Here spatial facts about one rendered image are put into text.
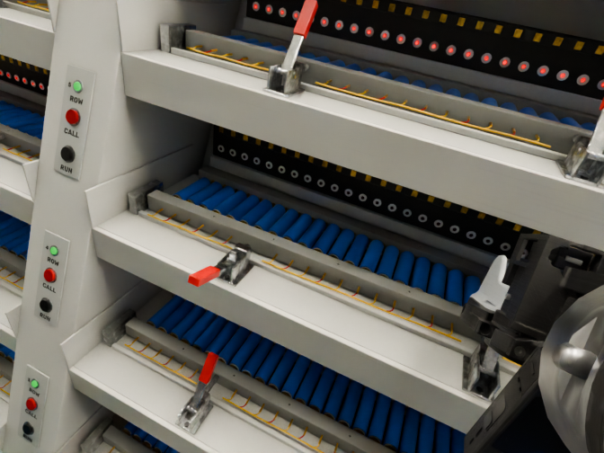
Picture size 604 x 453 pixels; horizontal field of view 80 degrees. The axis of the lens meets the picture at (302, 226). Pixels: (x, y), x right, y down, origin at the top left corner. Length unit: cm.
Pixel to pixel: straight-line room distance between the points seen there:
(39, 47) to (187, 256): 30
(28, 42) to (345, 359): 51
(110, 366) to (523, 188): 53
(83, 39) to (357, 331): 43
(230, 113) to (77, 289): 29
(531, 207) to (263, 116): 25
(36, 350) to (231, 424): 29
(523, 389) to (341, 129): 23
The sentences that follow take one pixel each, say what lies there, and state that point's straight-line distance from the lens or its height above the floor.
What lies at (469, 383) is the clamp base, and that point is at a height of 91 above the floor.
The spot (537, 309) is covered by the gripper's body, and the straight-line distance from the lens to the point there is 26.
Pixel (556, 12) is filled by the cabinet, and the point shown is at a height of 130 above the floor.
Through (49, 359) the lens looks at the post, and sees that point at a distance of 61.
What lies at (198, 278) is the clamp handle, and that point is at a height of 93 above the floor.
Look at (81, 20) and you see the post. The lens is 51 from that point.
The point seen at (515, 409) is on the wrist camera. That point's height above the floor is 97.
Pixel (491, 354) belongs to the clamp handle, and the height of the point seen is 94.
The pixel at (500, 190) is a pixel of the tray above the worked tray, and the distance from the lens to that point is 33.
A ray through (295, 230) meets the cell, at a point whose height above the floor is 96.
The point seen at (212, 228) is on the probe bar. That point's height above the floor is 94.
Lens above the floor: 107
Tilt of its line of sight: 13 degrees down
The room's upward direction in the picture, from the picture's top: 18 degrees clockwise
